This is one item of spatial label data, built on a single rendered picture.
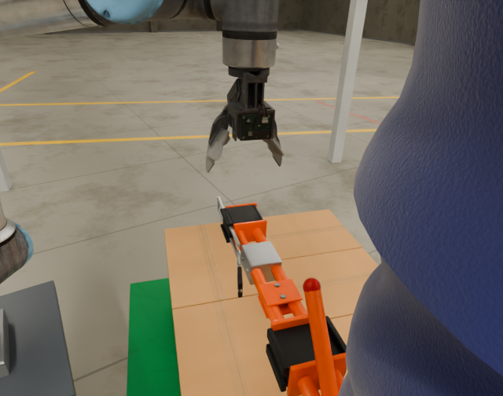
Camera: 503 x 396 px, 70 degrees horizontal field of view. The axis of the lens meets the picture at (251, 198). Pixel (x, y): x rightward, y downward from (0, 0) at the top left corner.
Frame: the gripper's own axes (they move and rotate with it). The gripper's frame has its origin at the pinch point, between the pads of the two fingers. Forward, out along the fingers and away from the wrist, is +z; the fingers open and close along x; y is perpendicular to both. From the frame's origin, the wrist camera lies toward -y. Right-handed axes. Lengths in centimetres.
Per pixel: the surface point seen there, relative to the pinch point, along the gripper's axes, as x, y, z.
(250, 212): 2.1, -1.1, 11.6
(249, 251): -1.4, 11.5, 12.3
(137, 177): -39, -288, 137
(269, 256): 2.0, 13.8, 12.3
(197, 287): -5, -56, 82
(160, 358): -25, -65, 137
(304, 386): -1.4, 39.2, 13.0
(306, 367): -0.8, 38.1, 11.0
